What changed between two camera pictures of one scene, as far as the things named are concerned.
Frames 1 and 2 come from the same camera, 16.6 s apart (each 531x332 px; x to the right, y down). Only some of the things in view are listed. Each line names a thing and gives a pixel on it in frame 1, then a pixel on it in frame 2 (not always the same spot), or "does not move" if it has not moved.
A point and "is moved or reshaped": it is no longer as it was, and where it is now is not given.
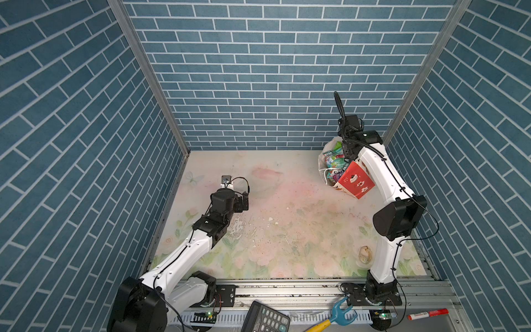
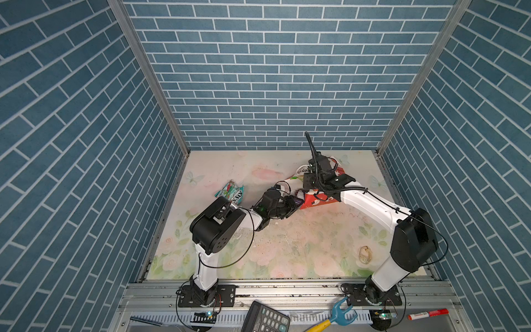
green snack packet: [335, 161] is moved or reshaped
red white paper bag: [355, 179] to [307, 198]
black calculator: [263, 318] does not move
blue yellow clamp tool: [343, 316] does not move
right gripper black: [344, 156] to [306, 176]
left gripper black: [239, 206] to [290, 205]
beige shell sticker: [365, 254] does not move
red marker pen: [427, 314] does not move
